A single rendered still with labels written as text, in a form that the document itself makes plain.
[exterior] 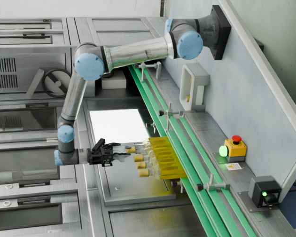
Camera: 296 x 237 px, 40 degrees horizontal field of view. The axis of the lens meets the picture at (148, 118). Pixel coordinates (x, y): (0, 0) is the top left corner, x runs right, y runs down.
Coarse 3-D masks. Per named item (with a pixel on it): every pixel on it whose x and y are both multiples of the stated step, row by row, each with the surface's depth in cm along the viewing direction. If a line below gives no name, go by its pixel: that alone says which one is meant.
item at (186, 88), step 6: (186, 66) 213; (186, 72) 219; (186, 78) 221; (192, 78) 204; (186, 84) 222; (192, 84) 205; (180, 90) 224; (186, 90) 224; (192, 90) 206; (180, 96) 225; (192, 96) 209; (180, 102) 225; (186, 102) 224; (186, 108) 218
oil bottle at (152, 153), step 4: (172, 148) 200; (148, 152) 197; (152, 152) 196; (156, 152) 196; (160, 152) 196; (164, 152) 196; (168, 152) 196; (172, 152) 197; (148, 156) 195; (152, 156) 194; (156, 156) 194; (148, 160) 196
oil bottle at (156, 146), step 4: (148, 144) 202; (152, 144) 202; (156, 144) 202; (160, 144) 202; (164, 144) 202; (168, 144) 202; (148, 148) 199; (152, 148) 199; (156, 148) 199; (160, 148) 200; (164, 148) 200; (168, 148) 201
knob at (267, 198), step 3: (267, 195) 143; (270, 195) 142; (273, 195) 142; (264, 198) 143; (267, 198) 142; (270, 198) 141; (273, 198) 141; (276, 198) 142; (264, 201) 143; (267, 201) 142; (270, 201) 142; (273, 201) 142; (276, 201) 142; (267, 204) 141; (270, 204) 141; (273, 204) 141; (276, 204) 141
